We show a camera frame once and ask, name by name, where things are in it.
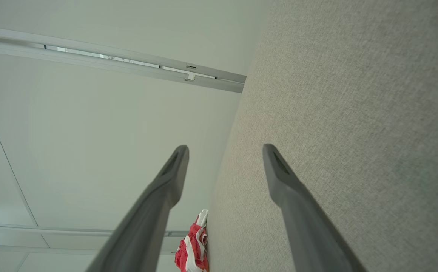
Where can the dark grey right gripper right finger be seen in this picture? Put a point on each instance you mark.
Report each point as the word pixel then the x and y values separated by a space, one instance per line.
pixel 309 234

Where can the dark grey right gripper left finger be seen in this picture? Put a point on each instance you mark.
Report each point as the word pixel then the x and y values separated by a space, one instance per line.
pixel 147 226

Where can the red jersey with white trim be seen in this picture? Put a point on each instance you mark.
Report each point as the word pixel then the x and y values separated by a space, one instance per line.
pixel 190 249

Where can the grey fabric sofa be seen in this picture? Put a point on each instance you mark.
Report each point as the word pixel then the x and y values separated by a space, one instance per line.
pixel 373 113

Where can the aluminium wall post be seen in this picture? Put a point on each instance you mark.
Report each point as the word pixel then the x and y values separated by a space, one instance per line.
pixel 34 238
pixel 90 62

